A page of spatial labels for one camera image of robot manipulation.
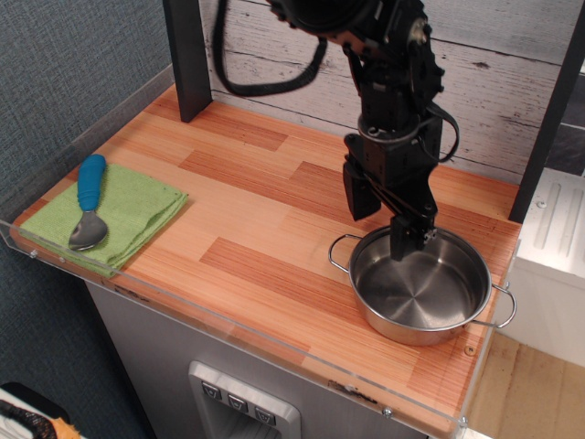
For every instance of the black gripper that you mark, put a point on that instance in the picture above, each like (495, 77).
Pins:
(392, 169)

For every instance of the stainless steel pot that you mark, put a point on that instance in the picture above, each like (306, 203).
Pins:
(427, 298)

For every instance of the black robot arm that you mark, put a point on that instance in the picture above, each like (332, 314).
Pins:
(388, 46)

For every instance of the white ribbed appliance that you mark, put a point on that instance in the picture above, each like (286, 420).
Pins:
(546, 274)

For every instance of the green folded cloth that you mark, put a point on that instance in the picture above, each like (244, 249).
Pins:
(133, 205)

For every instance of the grey cabinet with dispenser panel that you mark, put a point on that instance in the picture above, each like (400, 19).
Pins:
(194, 385)

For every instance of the clear acrylic table guard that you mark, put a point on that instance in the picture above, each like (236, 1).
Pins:
(246, 258)

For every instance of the orange fuzzy object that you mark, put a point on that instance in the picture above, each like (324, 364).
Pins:
(64, 430)

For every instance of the dark vertical post right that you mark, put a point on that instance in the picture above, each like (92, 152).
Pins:
(567, 77)

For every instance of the dark vertical post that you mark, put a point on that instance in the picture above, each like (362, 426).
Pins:
(567, 77)
(189, 57)

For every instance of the dark vertical post left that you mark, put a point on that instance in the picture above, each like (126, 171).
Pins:
(189, 57)

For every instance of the blue handled metal spoon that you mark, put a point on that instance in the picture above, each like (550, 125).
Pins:
(91, 230)

